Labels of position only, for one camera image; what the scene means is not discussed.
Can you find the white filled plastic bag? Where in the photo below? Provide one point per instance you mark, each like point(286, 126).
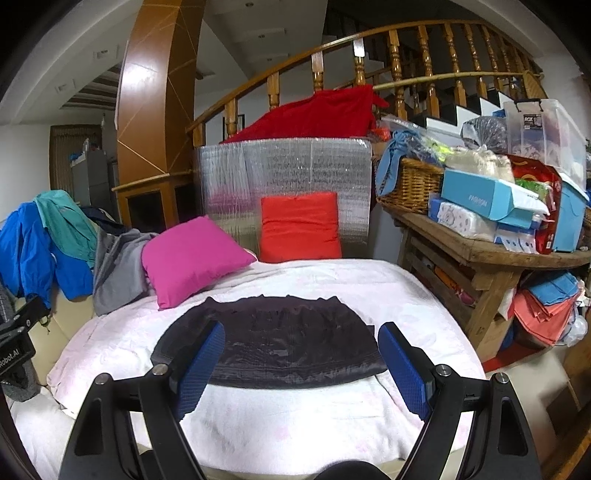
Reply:
point(475, 161)

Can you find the rustic wooden table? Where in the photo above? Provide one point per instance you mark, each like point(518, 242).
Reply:
point(485, 251)

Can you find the navy garment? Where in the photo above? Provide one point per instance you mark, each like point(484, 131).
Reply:
point(106, 219)

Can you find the light blue cardboard box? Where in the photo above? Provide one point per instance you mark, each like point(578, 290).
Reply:
point(471, 194)

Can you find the red cloth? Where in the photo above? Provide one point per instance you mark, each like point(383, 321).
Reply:
point(318, 115)

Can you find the red-orange pillow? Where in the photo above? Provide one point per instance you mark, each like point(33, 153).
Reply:
point(300, 226)

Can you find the clear plastic storage bin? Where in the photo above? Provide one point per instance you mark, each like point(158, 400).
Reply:
point(549, 138)

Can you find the grey garment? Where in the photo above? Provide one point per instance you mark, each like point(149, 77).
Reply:
point(120, 272)

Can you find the cream sofa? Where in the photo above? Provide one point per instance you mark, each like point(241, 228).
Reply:
point(55, 332)

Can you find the grey cabinet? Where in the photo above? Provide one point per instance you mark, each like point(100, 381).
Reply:
point(90, 177)

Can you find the dark plastic bag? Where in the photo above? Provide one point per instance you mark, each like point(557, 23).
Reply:
point(487, 131)

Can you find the silver foil insulation panel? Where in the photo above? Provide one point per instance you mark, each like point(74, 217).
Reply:
point(286, 166)

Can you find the dark purple jacket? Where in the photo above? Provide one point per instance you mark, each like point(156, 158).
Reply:
point(286, 341)

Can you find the wicker basket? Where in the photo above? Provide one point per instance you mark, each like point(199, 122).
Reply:
point(415, 184)

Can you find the blue plastic bin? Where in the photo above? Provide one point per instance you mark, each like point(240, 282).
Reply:
point(570, 217)

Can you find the blue cloth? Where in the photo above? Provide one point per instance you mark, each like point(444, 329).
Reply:
point(392, 157)

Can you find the blue jacket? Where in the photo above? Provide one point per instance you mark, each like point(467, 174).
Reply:
point(27, 249)

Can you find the teal jacket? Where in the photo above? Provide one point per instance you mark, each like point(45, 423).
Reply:
point(69, 226)

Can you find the pink pillow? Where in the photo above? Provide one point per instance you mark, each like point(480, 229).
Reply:
point(194, 258)

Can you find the stack of blue cloths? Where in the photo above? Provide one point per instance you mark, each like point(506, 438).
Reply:
point(554, 288)

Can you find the white tissue pack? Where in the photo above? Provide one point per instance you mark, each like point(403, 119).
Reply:
point(457, 221)

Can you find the wooden column cabinet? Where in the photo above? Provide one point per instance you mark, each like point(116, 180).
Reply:
point(147, 92)

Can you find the wooden stair railing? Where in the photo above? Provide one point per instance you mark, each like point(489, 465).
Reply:
point(317, 69)

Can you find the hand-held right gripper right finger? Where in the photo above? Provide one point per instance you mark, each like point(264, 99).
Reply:
point(404, 364)

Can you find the stack of coral cloths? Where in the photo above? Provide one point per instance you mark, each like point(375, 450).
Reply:
point(535, 314)

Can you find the white blanket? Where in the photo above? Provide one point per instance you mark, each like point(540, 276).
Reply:
point(300, 415)

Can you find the red snack bag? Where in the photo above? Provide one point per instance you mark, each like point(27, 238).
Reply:
point(545, 180)

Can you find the red floor mat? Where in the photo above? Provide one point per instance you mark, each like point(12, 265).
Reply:
point(501, 362)

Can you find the staircase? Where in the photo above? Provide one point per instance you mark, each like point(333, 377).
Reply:
point(466, 113)

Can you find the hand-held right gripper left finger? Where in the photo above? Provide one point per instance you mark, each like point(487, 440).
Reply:
point(201, 364)

